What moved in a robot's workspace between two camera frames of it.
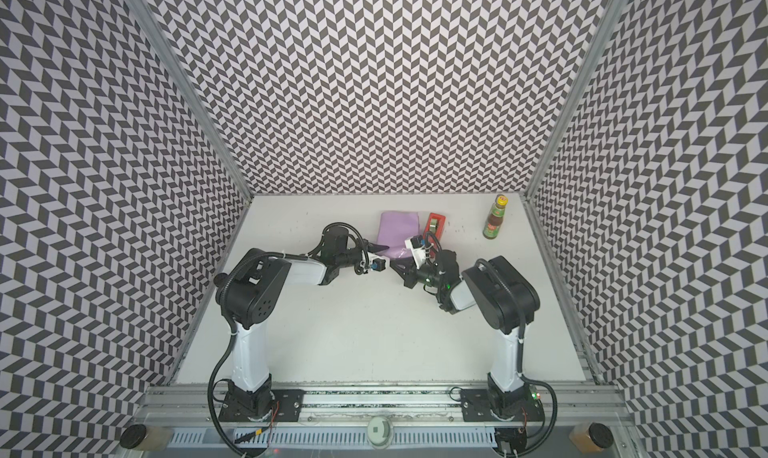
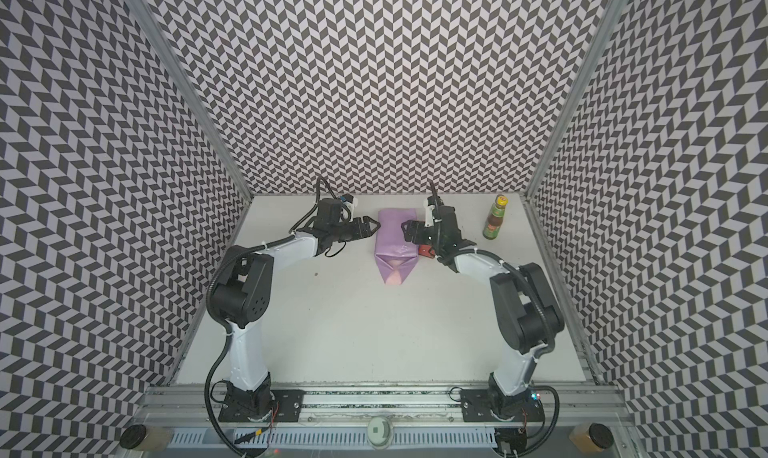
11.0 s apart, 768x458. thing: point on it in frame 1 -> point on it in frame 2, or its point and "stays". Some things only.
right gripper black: (417, 272) -> (424, 233)
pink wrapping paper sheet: (394, 227) stays
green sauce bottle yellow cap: (494, 222) stays
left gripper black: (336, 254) -> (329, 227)
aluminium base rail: (562, 406) stays
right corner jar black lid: (601, 435) stays
